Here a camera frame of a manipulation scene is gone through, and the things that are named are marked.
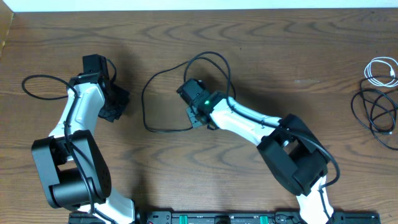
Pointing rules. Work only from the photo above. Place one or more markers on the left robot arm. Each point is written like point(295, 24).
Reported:
point(71, 168)

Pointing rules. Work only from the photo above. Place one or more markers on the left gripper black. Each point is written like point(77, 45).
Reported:
point(111, 112)

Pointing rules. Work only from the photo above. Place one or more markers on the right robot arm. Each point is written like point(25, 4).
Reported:
point(290, 150)

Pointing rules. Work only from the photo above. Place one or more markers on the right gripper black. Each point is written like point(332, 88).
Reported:
point(191, 113)

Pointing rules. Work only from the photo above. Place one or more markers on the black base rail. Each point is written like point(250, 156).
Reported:
point(163, 217)

